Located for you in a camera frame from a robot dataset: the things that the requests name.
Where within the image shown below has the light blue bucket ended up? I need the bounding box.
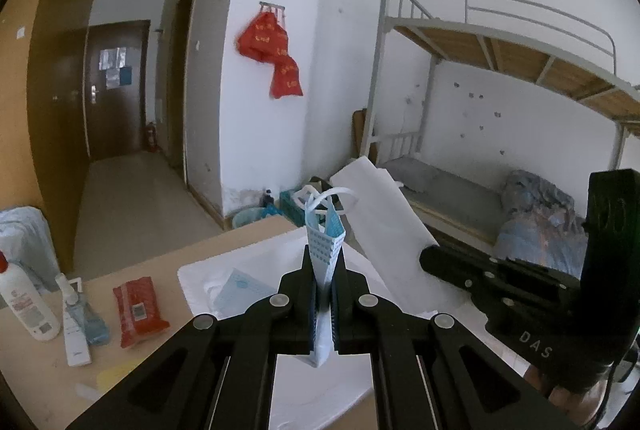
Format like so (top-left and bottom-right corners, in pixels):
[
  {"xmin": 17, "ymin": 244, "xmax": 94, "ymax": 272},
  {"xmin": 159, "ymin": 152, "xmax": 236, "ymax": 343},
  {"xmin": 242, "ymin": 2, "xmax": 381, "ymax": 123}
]
[{"xmin": 232, "ymin": 207, "xmax": 274, "ymax": 231}]

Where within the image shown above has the blue paper sheet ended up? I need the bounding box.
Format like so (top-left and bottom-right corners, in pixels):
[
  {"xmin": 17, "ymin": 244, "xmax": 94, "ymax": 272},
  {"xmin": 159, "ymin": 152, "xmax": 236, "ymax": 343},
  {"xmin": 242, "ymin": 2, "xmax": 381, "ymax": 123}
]
[{"xmin": 105, "ymin": 66, "xmax": 134, "ymax": 87}]

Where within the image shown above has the small red hanging bag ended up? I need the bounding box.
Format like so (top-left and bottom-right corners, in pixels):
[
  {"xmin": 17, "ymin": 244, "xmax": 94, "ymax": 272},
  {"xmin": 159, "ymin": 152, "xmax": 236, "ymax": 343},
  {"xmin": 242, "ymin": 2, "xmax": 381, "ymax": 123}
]
[{"xmin": 269, "ymin": 56, "xmax": 304, "ymax": 100}]

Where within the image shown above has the person's right hand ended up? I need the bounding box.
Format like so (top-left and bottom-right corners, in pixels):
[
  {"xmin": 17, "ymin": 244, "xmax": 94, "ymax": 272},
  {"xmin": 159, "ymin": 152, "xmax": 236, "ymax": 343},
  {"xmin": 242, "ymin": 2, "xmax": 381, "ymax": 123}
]
[{"xmin": 524, "ymin": 362, "xmax": 607, "ymax": 429}]

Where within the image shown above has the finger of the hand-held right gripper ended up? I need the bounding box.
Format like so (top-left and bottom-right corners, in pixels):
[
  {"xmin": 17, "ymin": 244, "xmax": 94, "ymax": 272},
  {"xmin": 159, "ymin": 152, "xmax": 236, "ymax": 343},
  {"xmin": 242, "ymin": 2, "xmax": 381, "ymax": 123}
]
[{"xmin": 419, "ymin": 246, "xmax": 582, "ymax": 326}]

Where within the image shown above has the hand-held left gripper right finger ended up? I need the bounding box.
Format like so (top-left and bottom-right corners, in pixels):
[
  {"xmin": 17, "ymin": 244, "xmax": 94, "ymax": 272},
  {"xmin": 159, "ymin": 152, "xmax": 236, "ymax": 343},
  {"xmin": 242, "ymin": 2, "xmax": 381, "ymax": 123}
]
[{"xmin": 330, "ymin": 250, "xmax": 586, "ymax": 430}]

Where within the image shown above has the dark side door frame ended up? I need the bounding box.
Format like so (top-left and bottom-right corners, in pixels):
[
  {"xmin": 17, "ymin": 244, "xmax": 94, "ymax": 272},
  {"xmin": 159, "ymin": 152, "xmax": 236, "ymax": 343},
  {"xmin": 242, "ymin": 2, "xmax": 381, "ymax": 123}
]
[{"xmin": 169, "ymin": 0, "xmax": 197, "ymax": 183}]

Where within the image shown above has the blue patterned blanket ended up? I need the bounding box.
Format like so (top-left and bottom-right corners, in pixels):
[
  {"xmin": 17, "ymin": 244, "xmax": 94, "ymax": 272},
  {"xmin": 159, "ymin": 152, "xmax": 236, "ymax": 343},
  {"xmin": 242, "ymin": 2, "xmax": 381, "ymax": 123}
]
[{"xmin": 492, "ymin": 169, "xmax": 592, "ymax": 271}]

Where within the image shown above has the white lotion bottle red pump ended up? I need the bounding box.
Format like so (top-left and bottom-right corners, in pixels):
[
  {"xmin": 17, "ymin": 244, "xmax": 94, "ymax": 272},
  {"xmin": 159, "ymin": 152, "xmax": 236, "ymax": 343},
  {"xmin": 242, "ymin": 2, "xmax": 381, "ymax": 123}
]
[{"xmin": 0, "ymin": 250, "xmax": 62, "ymax": 342}]

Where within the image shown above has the brown wooden board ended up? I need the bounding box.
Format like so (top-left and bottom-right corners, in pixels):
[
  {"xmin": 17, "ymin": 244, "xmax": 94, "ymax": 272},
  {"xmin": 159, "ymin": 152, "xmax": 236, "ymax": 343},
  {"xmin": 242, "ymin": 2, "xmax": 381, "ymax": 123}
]
[{"xmin": 352, "ymin": 109, "xmax": 369, "ymax": 157}]

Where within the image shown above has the large red hanging bag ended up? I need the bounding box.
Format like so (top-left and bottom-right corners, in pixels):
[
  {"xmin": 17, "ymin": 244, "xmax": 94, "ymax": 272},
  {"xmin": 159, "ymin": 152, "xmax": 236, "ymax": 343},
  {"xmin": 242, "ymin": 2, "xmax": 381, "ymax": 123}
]
[{"xmin": 237, "ymin": 8, "xmax": 290, "ymax": 66}]

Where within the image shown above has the teal plastic basket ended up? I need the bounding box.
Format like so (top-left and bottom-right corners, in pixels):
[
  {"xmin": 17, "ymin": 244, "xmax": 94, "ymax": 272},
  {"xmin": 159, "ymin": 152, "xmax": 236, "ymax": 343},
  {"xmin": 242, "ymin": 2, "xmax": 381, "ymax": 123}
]
[{"xmin": 278, "ymin": 189, "xmax": 307, "ymax": 229}]

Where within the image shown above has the red tissue packet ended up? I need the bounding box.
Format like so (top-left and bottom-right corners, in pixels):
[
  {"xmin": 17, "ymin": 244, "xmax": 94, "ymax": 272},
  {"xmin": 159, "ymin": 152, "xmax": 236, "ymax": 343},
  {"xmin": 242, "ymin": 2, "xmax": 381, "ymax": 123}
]
[{"xmin": 112, "ymin": 276, "xmax": 171, "ymax": 349}]

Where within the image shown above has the silver paper sheet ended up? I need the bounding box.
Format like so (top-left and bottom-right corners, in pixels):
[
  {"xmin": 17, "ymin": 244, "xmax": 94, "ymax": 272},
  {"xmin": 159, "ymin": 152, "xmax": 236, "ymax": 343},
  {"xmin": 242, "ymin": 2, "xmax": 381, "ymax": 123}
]
[{"xmin": 98, "ymin": 48, "xmax": 126, "ymax": 71}]

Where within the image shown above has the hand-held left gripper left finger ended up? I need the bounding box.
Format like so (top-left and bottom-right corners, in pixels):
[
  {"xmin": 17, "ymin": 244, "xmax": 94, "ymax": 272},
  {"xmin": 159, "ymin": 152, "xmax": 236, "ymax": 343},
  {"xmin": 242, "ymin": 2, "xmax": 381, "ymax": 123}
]
[{"xmin": 65, "ymin": 245, "xmax": 321, "ymax": 430}]

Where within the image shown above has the blue spray bottle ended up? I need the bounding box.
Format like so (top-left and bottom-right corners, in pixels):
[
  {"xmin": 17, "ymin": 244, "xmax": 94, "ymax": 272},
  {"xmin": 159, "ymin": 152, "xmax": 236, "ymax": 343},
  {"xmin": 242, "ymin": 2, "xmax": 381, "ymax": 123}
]
[{"xmin": 54, "ymin": 274, "xmax": 111, "ymax": 347}]

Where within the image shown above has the dark brown door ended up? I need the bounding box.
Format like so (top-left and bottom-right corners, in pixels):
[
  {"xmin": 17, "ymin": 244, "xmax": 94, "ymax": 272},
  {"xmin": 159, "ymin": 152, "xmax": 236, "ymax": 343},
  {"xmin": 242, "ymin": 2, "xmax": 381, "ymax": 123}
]
[{"xmin": 87, "ymin": 20, "xmax": 151, "ymax": 161}]

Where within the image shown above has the wooden wardrobe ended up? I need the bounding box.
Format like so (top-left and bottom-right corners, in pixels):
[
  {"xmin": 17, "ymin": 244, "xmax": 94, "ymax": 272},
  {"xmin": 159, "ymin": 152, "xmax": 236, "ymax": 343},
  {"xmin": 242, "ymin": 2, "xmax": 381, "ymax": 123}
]
[{"xmin": 0, "ymin": 0, "xmax": 94, "ymax": 273}]

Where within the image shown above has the pale cloth bundle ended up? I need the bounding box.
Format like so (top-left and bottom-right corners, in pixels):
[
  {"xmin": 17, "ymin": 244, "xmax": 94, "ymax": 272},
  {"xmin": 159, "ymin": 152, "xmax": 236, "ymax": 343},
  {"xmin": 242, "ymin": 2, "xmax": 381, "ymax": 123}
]
[{"xmin": 0, "ymin": 206, "xmax": 59, "ymax": 293}]

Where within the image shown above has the white foam roll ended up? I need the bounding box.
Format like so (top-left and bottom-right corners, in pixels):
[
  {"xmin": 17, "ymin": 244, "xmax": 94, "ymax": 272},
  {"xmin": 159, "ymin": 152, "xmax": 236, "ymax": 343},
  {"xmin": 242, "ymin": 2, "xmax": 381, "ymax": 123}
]
[{"xmin": 329, "ymin": 156, "xmax": 442, "ymax": 313}]

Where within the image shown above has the blue face mask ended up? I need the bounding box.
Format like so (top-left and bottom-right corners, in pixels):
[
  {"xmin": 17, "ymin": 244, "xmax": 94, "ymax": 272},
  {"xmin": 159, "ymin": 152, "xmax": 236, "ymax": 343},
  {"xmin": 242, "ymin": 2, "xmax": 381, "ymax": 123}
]
[
  {"xmin": 292, "ymin": 185, "xmax": 361, "ymax": 368},
  {"xmin": 202, "ymin": 266, "xmax": 272, "ymax": 311}
]

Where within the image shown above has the white metal bunk bed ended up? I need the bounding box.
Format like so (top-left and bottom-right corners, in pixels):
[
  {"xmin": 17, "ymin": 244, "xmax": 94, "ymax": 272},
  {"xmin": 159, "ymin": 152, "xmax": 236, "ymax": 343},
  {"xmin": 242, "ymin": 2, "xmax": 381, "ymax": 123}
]
[{"xmin": 359, "ymin": 0, "xmax": 640, "ymax": 263}]

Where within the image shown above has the white remote control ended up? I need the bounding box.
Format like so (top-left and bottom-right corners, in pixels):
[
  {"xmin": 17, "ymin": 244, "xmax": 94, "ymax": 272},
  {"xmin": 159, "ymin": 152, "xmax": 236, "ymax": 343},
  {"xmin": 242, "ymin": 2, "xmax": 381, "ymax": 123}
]
[{"xmin": 61, "ymin": 302, "xmax": 94, "ymax": 367}]

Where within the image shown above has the grey mattress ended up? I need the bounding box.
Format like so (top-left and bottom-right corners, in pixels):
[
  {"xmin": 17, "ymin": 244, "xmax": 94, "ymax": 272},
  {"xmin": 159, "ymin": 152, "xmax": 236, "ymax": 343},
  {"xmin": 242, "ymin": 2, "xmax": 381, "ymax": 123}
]
[{"xmin": 400, "ymin": 170, "xmax": 507, "ymax": 243}]

